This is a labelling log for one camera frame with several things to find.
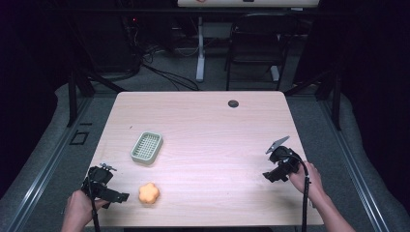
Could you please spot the dark round table grommet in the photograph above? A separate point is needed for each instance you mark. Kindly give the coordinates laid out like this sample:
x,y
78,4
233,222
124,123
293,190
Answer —
x,y
233,103

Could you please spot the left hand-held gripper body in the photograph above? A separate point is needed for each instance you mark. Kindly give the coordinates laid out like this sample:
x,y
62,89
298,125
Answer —
x,y
99,178

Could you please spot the aluminium floor rail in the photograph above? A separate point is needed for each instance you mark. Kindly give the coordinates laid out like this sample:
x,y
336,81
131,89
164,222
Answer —
x,y
354,167
48,167

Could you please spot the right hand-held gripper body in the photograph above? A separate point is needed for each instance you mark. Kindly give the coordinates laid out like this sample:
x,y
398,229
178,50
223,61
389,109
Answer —
x,y
283,158

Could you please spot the white desk leg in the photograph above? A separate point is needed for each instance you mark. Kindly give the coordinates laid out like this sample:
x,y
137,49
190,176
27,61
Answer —
x,y
200,54

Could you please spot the person's right hand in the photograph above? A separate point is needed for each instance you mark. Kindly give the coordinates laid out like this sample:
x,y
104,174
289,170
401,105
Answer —
x,y
307,182

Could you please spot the black metal stand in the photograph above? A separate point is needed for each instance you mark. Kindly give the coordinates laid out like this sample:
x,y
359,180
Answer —
x,y
80,93
325,93

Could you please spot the green soap dish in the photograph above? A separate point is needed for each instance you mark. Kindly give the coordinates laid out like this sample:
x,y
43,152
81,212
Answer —
x,y
147,147

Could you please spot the orange flower-shaped soap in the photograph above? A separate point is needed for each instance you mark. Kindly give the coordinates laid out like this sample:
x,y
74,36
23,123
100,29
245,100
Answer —
x,y
149,193

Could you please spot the black chair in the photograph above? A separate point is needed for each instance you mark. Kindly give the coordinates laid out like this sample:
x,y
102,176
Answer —
x,y
257,48

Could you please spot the person's left hand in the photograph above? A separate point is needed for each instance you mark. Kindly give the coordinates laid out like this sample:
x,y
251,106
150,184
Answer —
x,y
79,206

